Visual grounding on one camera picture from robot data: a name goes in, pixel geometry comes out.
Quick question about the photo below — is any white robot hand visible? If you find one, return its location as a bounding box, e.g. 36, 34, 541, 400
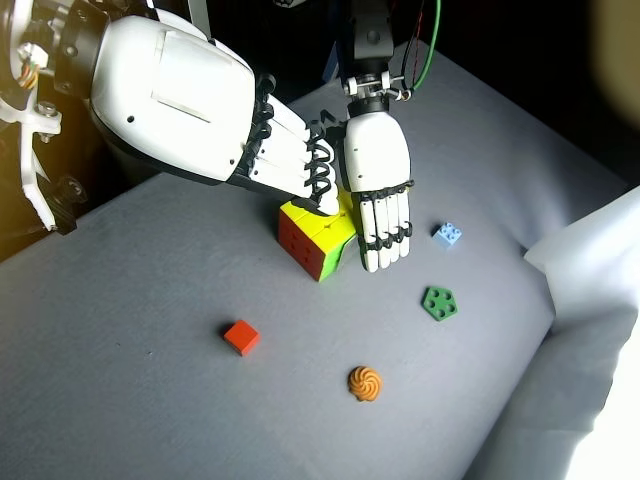
342, 112, 415, 274
89, 4, 354, 217

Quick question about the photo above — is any multicolour puzzle cube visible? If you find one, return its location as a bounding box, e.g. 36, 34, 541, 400
277, 187, 361, 284

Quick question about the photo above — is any small blue-grey adapter stick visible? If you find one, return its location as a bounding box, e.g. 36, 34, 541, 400
322, 42, 340, 82

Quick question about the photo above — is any light blue toy brick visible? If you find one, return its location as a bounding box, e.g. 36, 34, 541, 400
432, 221, 464, 251

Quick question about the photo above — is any green pentagon block with holes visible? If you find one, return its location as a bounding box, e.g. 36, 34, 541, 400
420, 285, 460, 324

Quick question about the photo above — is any red cube block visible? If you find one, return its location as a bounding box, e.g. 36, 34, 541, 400
222, 319, 261, 357

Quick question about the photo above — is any orange swirl cookie toy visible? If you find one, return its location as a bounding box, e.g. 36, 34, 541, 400
347, 365, 384, 403

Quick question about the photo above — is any white backdrop sheet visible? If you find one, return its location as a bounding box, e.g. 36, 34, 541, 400
464, 184, 640, 480

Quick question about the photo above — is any grey table cloth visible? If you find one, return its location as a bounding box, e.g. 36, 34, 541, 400
0, 42, 631, 480

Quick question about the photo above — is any white stand post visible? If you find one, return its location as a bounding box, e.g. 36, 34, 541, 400
187, 0, 210, 31

